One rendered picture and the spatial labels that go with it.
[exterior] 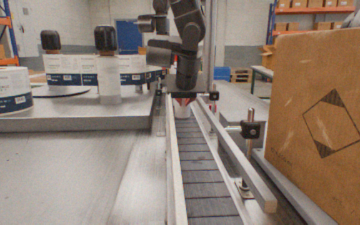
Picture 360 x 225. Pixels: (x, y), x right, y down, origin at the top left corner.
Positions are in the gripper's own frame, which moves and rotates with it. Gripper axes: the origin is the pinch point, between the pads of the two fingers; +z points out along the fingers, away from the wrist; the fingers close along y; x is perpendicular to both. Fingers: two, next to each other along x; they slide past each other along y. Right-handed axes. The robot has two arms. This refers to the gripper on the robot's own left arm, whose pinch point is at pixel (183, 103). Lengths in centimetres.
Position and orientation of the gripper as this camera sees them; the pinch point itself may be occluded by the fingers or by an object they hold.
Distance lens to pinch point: 67.0
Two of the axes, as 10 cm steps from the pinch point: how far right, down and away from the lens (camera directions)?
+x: 0.5, 8.1, -5.8
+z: -0.6, 5.8, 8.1
